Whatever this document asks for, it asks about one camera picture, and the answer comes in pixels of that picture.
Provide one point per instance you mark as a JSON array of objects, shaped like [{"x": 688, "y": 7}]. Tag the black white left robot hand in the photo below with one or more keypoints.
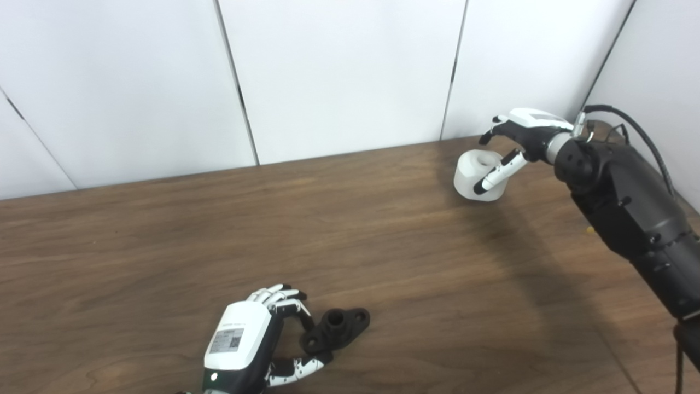
[{"x": 240, "y": 339}]

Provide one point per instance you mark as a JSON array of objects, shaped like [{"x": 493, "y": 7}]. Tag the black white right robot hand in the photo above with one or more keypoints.
[{"x": 533, "y": 134}]

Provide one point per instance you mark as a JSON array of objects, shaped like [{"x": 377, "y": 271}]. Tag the round white plastic piece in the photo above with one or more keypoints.
[{"x": 467, "y": 175}]

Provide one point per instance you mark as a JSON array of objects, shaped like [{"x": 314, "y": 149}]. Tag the black plastic holder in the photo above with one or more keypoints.
[{"x": 336, "y": 331}]

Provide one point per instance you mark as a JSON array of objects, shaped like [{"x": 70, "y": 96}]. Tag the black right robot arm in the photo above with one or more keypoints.
[{"x": 634, "y": 208}]

